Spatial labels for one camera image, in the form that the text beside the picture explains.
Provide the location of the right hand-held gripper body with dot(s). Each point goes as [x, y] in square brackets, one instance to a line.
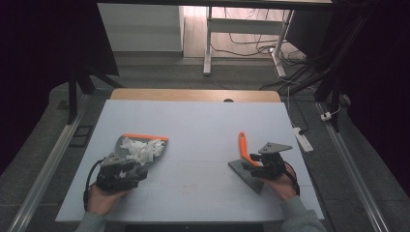
[274, 164]

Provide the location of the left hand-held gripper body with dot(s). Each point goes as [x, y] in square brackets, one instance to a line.
[111, 177]

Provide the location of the pile of white paper scraps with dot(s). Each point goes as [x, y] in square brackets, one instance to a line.
[141, 150]

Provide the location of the grey dustpan with orange edge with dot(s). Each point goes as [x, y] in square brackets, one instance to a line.
[124, 145]

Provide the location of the person's left hand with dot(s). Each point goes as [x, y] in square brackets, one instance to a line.
[101, 199]

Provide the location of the person's right hand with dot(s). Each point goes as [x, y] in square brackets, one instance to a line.
[282, 190]

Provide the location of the white power strip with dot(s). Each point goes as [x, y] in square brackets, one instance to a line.
[303, 140]

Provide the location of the small white adapter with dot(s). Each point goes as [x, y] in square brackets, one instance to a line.
[326, 116]

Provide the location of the white foam board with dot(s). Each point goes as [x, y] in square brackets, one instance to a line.
[193, 122]

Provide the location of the wooden table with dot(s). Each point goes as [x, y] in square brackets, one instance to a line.
[180, 95]

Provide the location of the black metal stand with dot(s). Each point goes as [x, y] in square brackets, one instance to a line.
[73, 96]
[332, 77]

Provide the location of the white cabinet panel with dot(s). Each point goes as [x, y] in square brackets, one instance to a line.
[141, 27]

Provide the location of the black rectangular floor frame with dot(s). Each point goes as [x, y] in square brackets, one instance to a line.
[82, 136]

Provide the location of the aluminium rail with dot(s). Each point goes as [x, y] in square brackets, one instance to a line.
[351, 170]
[48, 161]

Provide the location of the white desk frame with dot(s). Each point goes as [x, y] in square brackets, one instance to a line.
[241, 25]

